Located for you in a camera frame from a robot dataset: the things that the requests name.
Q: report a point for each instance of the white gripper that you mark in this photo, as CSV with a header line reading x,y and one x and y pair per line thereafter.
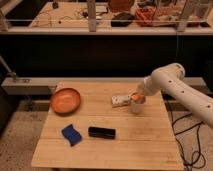
x,y
120,100

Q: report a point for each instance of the orange pepper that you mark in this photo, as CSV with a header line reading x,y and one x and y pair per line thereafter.
x,y
138,98

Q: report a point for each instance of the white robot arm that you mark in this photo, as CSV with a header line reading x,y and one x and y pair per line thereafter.
x,y
169,79

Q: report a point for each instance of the white ceramic cup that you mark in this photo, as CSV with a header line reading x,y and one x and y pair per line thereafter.
x,y
136,106

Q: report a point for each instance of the black rectangular box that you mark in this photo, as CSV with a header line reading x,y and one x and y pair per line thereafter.
x,y
102,132

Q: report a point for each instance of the orange plate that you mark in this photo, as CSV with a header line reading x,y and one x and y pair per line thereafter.
x,y
65,101

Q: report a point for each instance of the blue sponge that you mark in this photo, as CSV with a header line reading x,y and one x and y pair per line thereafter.
x,y
72,135

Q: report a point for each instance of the black object on bench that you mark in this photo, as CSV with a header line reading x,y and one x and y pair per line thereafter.
x,y
122,20

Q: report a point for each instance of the orange basket on bench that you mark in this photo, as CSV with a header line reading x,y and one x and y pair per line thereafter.
x,y
143,17

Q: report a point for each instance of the metal clamp bracket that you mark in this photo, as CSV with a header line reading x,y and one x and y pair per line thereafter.
x,y
12,74

